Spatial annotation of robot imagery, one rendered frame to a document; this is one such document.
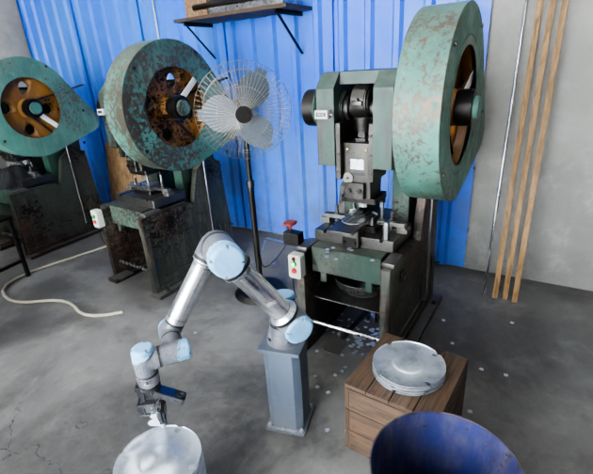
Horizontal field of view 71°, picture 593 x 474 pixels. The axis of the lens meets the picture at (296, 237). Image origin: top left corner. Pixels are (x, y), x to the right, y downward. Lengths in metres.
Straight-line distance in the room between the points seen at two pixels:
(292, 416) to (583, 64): 2.56
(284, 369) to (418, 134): 1.09
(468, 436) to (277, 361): 0.77
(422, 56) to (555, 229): 1.96
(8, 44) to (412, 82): 5.48
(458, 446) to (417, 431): 0.14
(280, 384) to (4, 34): 5.53
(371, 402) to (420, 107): 1.13
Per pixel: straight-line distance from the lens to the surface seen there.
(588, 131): 3.18
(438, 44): 1.72
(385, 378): 1.76
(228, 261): 1.37
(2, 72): 4.30
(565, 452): 2.23
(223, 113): 2.64
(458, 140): 2.29
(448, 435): 1.59
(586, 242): 3.37
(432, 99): 1.65
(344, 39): 3.43
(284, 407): 2.00
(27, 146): 4.34
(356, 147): 2.13
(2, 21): 6.51
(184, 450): 1.68
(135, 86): 2.76
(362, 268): 2.14
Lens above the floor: 1.54
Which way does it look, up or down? 22 degrees down
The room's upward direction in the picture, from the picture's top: 4 degrees counter-clockwise
